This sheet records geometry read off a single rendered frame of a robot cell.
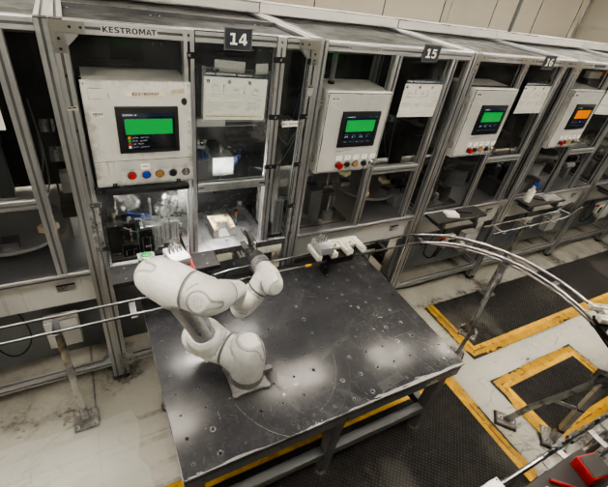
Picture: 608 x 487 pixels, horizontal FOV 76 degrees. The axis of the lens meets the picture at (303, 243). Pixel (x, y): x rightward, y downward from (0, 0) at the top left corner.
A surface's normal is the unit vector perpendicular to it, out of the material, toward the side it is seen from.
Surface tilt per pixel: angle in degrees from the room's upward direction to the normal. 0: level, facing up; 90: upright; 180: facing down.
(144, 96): 90
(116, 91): 90
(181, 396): 0
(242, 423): 0
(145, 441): 0
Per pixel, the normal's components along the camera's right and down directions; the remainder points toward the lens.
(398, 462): 0.14, -0.80
